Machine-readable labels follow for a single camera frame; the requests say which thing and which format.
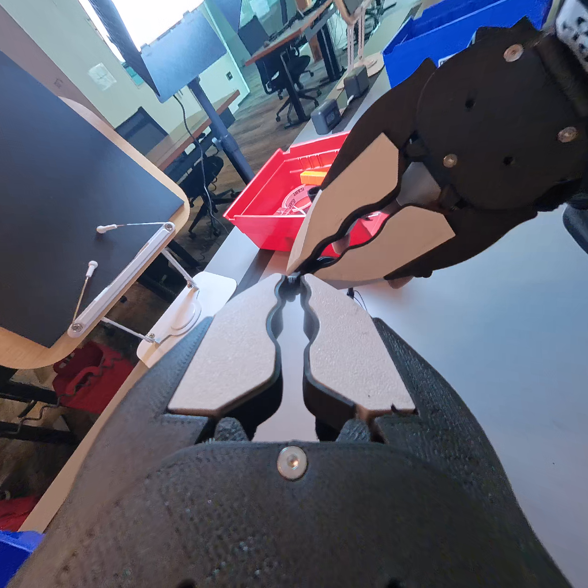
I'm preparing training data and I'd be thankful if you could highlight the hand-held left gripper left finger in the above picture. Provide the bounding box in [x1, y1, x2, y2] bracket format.
[168, 273, 286, 417]

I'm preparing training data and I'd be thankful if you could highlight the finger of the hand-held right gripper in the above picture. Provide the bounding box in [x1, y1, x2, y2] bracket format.
[286, 132, 401, 275]
[312, 204, 457, 282]

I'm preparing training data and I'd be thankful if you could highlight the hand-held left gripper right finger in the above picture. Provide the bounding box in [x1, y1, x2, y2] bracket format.
[302, 274, 416, 422]

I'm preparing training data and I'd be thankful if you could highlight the red plastic bin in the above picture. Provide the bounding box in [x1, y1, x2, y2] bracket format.
[224, 131, 391, 259]

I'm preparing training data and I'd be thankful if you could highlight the black braided cable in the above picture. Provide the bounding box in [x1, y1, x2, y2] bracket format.
[281, 257, 368, 314]

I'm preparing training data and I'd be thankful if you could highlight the blue plastic bin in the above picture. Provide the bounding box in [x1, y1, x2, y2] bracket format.
[383, 0, 553, 89]
[0, 530, 45, 588]

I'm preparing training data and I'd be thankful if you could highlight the tape roll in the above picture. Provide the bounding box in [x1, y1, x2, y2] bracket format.
[279, 185, 323, 217]

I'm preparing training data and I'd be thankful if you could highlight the small grey box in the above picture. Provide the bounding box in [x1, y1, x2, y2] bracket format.
[311, 100, 342, 135]
[343, 64, 371, 98]

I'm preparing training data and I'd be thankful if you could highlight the black board with wooden back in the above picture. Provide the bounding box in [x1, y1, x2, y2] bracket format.
[334, 0, 387, 91]

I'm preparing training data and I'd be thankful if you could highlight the black office chair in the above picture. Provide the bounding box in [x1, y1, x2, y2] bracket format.
[180, 155, 240, 238]
[254, 47, 323, 130]

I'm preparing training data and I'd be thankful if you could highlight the black light stand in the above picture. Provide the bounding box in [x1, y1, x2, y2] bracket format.
[187, 77, 256, 185]

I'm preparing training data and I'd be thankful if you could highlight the wooden office desk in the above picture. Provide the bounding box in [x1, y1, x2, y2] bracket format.
[152, 89, 243, 178]
[243, 0, 346, 84]

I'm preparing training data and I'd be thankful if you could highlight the studio light panel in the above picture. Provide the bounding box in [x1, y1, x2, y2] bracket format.
[87, 0, 245, 105]

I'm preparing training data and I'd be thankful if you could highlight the black board on white stand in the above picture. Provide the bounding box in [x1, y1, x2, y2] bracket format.
[0, 51, 238, 369]

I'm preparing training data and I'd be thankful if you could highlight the red bag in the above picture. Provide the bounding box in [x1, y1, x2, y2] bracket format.
[0, 495, 43, 532]

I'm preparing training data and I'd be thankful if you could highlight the dark wall panel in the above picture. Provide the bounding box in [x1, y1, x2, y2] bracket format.
[115, 107, 169, 155]

